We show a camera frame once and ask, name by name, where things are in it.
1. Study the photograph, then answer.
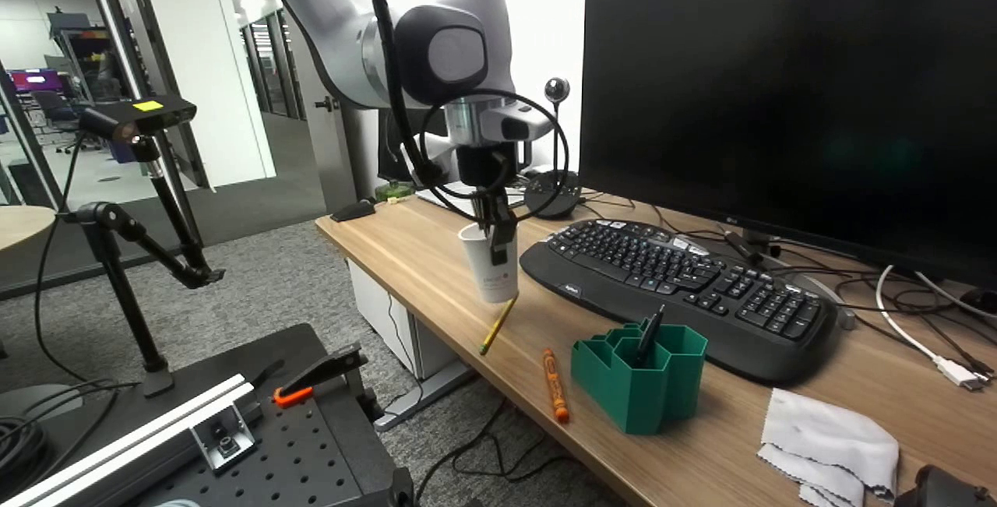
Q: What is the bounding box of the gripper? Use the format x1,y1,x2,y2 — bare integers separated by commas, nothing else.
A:
455,141,520,267

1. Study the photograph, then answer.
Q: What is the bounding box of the monitor with purple screen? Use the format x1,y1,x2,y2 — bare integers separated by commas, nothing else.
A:
7,68,65,94

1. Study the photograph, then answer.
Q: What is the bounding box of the orange crayon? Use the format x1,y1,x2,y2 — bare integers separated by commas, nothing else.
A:
541,347,572,424

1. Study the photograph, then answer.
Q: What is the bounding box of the white drawer cabinet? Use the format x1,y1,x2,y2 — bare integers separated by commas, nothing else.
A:
346,257,470,383

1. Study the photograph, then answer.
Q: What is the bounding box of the aluminium rail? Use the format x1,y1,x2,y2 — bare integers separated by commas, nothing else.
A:
0,372,259,507

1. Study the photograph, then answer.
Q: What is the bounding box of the black curved keyboard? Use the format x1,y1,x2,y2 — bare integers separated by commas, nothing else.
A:
519,218,841,384

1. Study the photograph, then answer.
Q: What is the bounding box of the green plastic pen holder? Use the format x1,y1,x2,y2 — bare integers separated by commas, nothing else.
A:
570,322,709,436

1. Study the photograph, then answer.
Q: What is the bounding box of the black clamp with orange trigger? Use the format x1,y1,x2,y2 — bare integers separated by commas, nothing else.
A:
270,343,368,409

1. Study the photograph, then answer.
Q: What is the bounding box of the large black monitor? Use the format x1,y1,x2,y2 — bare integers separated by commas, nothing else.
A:
577,0,997,329

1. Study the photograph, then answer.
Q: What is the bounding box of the round webcam on black base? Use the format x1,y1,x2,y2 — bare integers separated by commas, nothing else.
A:
523,76,584,220

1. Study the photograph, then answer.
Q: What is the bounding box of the camera on mount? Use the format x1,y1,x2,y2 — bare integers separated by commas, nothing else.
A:
56,95,227,400

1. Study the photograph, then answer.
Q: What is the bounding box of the white cloth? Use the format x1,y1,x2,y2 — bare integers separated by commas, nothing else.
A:
756,387,901,507

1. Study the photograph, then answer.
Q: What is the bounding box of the small black computer mouse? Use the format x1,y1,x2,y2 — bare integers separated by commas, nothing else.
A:
329,199,377,223

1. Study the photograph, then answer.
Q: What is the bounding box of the office chair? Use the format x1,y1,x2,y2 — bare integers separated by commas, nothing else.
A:
31,90,88,155

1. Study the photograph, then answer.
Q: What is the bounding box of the white cable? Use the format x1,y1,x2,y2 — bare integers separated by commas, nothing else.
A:
875,263,987,392

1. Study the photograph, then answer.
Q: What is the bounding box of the green round object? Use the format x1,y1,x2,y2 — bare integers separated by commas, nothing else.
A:
375,179,416,205

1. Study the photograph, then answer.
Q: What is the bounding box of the coil of black cable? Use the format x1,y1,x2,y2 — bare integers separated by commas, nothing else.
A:
0,412,51,496

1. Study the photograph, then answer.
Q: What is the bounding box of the round wooden table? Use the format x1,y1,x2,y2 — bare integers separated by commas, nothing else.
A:
0,205,58,253

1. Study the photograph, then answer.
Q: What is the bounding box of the black pen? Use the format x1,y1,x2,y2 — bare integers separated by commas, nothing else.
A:
634,304,668,365

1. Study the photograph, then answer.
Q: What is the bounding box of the white paper cup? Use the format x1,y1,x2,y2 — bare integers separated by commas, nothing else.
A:
457,220,521,305

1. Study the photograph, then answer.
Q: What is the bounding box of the yellow pencil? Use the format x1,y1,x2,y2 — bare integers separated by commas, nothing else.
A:
478,296,520,357

